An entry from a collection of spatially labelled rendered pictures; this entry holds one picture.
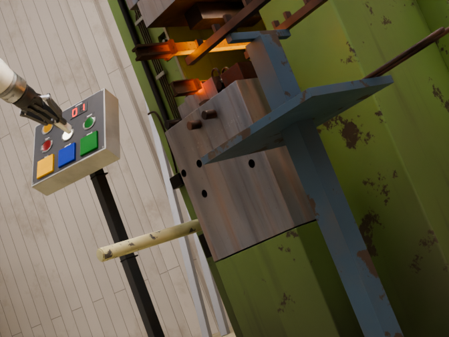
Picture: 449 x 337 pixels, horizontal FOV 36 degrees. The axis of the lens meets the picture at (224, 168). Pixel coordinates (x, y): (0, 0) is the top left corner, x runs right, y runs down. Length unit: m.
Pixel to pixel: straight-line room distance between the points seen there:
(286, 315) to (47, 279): 5.72
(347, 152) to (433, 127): 0.27
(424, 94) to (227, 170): 0.62
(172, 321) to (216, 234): 4.75
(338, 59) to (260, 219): 0.50
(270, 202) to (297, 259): 0.18
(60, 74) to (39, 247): 1.81
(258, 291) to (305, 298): 0.18
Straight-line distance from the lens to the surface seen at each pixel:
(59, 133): 2.60
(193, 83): 2.19
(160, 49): 1.70
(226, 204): 2.10
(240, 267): 2.12
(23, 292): 7.84
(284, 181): 1.96
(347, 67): 1.99
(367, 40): 2.04
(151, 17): 2.36
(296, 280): 1.98
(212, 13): 2.36
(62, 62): 7.46
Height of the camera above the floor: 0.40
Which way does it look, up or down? 9 degrees up
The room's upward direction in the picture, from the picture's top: 22 degrees counter-clockwise
